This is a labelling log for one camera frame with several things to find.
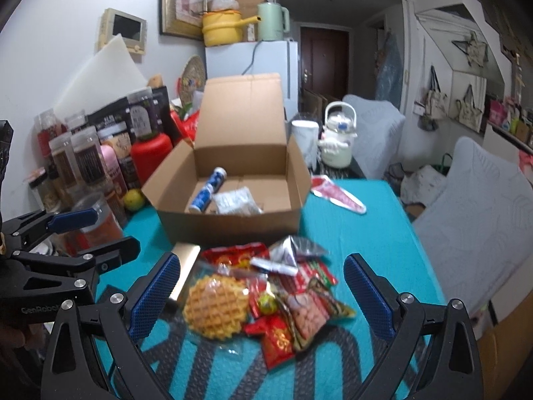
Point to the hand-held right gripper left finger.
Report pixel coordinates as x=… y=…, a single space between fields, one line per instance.
x=154 y=296

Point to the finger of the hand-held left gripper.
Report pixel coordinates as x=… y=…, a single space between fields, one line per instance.
x=118 y=250
x=70 y=219

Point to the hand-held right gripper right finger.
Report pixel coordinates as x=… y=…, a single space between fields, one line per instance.
x=370 y=296

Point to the yellow waffle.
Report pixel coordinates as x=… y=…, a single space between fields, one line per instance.
x=214 y=306

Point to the green edged nut packet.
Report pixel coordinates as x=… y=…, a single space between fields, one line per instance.
x=308 y=318

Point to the red packet with clear window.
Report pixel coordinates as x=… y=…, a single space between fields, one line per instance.
x=235 y=256

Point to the brown cardboard box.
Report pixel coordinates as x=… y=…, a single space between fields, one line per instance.
x=233 y=229

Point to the yellow candy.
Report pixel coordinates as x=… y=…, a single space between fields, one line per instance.
x=267 y=303

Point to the small red gold packet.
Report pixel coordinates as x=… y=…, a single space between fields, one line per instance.
x=275 y=339

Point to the person's left hand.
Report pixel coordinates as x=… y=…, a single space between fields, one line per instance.
x=16 y=346

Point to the yellow green citrus fruit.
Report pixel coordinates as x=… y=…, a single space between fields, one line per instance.
x=133 y=200

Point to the long red snack packet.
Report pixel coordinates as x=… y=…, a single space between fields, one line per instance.
x=318 y=277

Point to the group of clear plastic jars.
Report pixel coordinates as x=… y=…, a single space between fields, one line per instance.
x=87 y=158

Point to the pink bottle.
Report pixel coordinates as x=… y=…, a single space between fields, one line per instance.
x=112 y=166

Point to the silver foil packet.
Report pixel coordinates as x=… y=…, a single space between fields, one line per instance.
x=291 y=250

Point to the red chair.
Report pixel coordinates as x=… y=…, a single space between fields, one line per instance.
x=150 y=158

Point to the white wrapped snack stick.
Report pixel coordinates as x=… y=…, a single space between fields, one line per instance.
x=272 y=266

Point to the red white triangular packet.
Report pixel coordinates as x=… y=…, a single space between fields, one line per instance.
x=337 y=196

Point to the blue and white tube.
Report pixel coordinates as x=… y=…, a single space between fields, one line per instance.
x=208 y=189

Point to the black snack pouch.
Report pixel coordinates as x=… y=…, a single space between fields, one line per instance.
x=108 y=116

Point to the clear plastic packet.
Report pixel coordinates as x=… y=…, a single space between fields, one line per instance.
x=235 y=202

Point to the white bag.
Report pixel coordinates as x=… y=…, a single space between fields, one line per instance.
x=424 y=183

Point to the white quilted mattress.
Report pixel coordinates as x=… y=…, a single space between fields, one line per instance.
x=470 y=216

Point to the red plastic bag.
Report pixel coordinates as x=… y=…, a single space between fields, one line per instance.
x=185 y=125

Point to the large cardboard carton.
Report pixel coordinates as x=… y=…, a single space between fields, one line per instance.
x=508 y=350

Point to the white foam board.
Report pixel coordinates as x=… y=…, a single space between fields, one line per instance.
x=112 y=75

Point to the white teapot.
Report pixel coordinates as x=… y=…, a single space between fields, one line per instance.
x=337 y=146

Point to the small white covered chair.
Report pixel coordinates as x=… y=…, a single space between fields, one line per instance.
x=374 y=133

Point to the white mug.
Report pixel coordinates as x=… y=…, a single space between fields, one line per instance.
x=305 y=139

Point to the woven basket tray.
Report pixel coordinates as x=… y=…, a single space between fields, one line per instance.
x=193 y=73

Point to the canvas tote bag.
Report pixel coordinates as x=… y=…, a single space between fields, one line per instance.
x=433 y=100
x=468 y=112

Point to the blue wrapped board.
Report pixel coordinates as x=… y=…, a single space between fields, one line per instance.
x=389 y=71

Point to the dark brown door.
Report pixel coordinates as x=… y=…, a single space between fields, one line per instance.
x=324 y=58

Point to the framed picture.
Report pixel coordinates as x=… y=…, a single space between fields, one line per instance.
x=181 y=4

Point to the yellow pot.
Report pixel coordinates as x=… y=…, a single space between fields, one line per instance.
x=220 y=29

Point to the white refrigerator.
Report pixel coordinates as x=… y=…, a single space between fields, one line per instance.
x=270 y=58

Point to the pale green kettle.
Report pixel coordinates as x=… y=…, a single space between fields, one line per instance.
x=270 y=21

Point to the beige wall intercom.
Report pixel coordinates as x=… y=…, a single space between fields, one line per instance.
x=125 y=29

